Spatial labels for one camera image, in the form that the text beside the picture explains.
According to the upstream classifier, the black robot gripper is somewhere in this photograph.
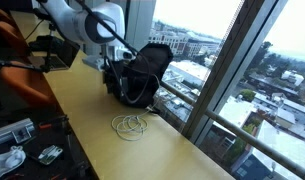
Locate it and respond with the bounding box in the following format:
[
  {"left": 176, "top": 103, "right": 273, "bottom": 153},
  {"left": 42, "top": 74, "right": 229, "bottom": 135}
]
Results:
[{"left": 103, "top": 61, "right": 126, "bottom": 96}]

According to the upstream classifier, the white face mask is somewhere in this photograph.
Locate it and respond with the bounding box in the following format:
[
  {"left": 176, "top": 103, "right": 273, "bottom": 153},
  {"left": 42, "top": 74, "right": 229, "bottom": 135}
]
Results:
[{"left": 0, "top": 145, "right": 27, "bottom": 180}]

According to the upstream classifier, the black camera stand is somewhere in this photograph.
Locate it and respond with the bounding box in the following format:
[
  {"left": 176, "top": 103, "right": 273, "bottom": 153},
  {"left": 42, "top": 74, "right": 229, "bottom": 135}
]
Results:
[{"left": 0, "top": 19, "right": 58, "bottom": 74}]

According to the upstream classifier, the small green circuit board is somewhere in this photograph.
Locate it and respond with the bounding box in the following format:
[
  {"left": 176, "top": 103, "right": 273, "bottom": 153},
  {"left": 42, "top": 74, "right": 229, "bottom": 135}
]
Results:
[{"left": 36, "top": 144, "right": 64, "bottom": 167}]

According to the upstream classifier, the black backpack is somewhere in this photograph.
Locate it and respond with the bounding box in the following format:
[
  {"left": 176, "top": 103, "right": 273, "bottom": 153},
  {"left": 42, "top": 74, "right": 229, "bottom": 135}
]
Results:
[{"left": 103, "top": 42, "right": 175, "bottom": 110}]

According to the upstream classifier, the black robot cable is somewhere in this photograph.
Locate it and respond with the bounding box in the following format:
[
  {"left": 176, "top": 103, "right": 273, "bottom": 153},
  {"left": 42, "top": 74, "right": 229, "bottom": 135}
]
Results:
[{"left": 75, "top": 0, "right": 152, "bottom": 105}]

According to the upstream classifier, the orange office chair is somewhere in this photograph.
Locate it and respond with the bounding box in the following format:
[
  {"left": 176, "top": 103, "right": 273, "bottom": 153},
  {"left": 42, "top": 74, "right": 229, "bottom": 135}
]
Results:
[{"left": 0, "top": 8, "right": 57, "bottom": 108}]

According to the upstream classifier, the white charger cable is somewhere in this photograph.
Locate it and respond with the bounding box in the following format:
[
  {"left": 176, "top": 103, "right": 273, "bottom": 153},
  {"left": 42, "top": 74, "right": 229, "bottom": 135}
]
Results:
[{"left": 110, "top": 74, "right": 162, "bottom": 142}]

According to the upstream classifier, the aluminium extrusion rail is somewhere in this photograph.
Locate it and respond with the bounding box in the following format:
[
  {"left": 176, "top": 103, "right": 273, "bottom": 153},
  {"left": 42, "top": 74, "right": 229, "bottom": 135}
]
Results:
[{"left": 0, "top": 117, "right": 36, "bottom": 148}]

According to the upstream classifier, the grey window frame post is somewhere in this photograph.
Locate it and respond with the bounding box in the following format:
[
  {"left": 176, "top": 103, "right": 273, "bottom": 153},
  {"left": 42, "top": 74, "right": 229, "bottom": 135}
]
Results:
[{"left": 181, "top": 0, "right": 289, "bottom": 147}]

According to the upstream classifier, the metal window railing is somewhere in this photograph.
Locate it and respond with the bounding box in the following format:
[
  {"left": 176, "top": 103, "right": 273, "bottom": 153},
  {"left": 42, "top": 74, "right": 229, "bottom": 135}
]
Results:
[{"left": 158, "top": 79, "right": 305, "bottom": 180}]

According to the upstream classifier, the dark laptop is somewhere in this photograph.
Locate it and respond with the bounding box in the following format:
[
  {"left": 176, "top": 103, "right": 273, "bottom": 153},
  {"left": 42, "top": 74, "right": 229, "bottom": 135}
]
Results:
[{"left": 27, "top": 34, "right": 82, "bottom": 72}]

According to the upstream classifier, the black clamp red handle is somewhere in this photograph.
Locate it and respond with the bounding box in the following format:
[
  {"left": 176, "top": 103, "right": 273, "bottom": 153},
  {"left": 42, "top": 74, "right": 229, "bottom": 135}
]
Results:
[{"left": 37, "top": 114, "right": 70, "bottom": 132}]

